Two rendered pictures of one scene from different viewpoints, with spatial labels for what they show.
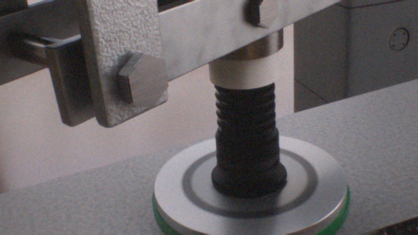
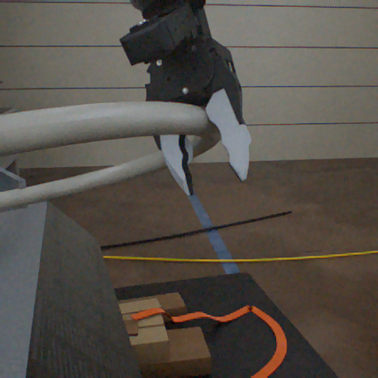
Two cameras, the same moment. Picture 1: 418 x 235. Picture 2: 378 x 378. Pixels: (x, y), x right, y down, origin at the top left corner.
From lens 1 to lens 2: 1.59 m
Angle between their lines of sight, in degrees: 90
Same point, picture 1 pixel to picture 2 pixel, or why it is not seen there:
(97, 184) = (26, 236)
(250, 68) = not seen: outside the picture
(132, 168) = (30, 243)
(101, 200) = (12, 237)
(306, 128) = (10, 288)
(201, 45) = not seen: outside the picture
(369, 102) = (13, 321)
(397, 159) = not seen: outside the picture
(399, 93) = (11, 340)
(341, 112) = (14, 305)
